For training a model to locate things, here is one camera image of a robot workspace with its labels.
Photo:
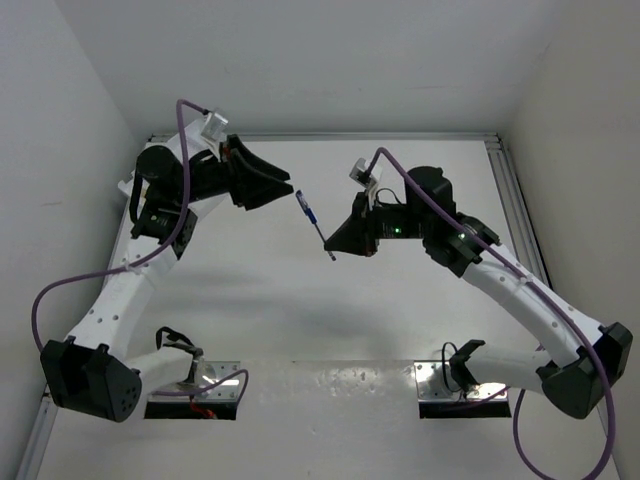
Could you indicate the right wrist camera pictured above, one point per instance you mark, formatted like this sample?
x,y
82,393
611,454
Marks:
x,y
367,176

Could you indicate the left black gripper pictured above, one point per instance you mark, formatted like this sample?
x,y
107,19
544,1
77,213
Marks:
x,y
234,175

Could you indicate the blue pen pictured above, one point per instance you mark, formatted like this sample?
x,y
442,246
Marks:
x,y
309,213

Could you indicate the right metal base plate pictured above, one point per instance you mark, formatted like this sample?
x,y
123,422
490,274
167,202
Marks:
x,y
431,388

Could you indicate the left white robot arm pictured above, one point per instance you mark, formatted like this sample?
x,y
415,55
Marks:
x,y
89,371

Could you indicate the white compartment tray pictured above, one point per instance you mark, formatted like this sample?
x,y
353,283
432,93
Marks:
x,y
160,164

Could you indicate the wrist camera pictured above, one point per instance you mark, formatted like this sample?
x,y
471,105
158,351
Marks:
x,y
367,176
213,131

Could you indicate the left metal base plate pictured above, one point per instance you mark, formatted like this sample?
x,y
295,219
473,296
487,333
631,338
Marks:
x,y
215,381

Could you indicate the metal base plate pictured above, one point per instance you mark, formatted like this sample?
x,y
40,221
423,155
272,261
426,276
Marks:
x,y
431,388
215,381

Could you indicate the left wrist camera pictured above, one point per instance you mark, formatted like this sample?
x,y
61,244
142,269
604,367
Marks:
x,y
213,131

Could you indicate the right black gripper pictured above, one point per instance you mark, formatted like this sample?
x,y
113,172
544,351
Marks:
x,y
358,234

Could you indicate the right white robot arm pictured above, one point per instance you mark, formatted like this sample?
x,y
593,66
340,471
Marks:
x,y
580,356

